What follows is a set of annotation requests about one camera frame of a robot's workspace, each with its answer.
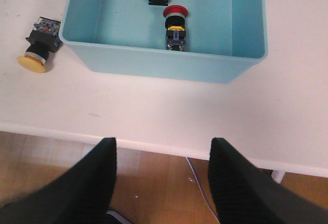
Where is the light blue plastic box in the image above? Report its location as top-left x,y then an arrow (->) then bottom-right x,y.
59,0 -> 268,83

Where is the grey floor cable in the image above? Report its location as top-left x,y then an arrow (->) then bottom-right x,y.
185,156 -> 218,219

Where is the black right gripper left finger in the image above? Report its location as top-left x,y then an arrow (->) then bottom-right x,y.
1,138 -> 117,223

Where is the red push button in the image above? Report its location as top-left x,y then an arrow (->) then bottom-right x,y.
162,5 -> 189,52

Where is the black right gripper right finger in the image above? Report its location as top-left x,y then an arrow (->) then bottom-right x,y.
208,138 -> 327,223

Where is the white table leg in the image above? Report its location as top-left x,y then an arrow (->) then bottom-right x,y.
271,170 -> 285,184

